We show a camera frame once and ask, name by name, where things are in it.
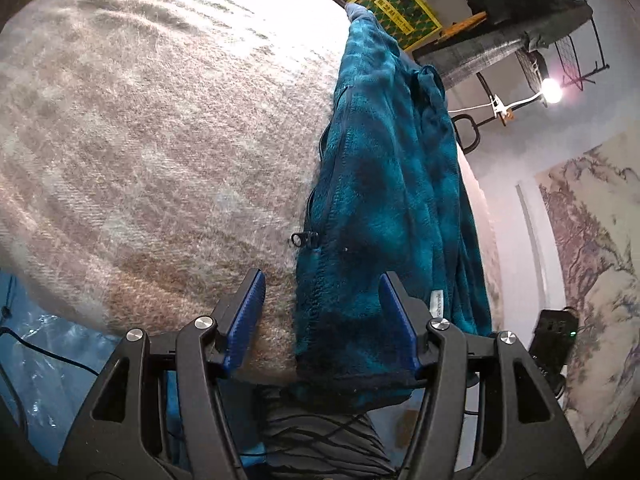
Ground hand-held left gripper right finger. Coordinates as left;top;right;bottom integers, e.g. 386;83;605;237
377;271;587;480

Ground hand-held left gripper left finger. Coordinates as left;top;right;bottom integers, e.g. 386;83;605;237
59;267;268;480

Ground teal plaid fleece jacket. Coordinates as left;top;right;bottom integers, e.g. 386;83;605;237
290;2;494;407

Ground clothes rack with dark garments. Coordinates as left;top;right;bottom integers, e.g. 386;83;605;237
434;0;594;88

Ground black clothes rack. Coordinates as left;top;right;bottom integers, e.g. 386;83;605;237
450;0;612;156

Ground white bed mattress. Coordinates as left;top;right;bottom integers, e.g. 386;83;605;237
451;110;504;335

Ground grey black-striped cloth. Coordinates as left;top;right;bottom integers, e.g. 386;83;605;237
259;386;397;480

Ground black power strip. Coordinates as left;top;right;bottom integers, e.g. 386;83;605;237
529;306;582;397

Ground beige plaid blanket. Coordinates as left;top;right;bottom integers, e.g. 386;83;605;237
0;0;352;387

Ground clear plastic bag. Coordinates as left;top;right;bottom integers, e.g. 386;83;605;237
0;270;123;453

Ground clip lamp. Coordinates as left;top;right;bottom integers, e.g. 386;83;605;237
446;76;568;117

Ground yellow wooden stick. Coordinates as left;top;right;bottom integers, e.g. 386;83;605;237
411;10;489;57

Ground green yellow-framed poster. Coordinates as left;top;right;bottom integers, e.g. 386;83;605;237
346;0;444;54

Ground black cable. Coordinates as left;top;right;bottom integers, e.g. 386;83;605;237
0;326;102;377

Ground landscape wall painting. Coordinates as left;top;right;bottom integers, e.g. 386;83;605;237
534;131;640;463

